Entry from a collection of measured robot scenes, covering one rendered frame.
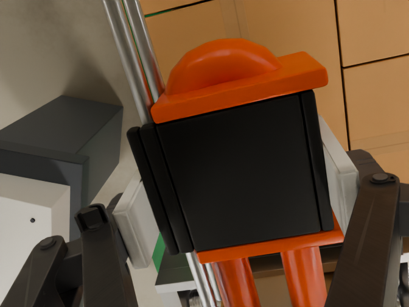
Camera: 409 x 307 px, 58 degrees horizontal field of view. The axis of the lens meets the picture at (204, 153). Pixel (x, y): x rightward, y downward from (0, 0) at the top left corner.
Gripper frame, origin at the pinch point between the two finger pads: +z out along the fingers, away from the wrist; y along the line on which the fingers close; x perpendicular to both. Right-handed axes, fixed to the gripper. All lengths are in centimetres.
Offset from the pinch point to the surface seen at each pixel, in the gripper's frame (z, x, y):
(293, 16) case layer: 66, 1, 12
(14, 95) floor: 120, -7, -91
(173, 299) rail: 61, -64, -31
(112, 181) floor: 120, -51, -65
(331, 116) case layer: 66, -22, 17
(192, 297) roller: 67, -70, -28
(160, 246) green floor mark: 120, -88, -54
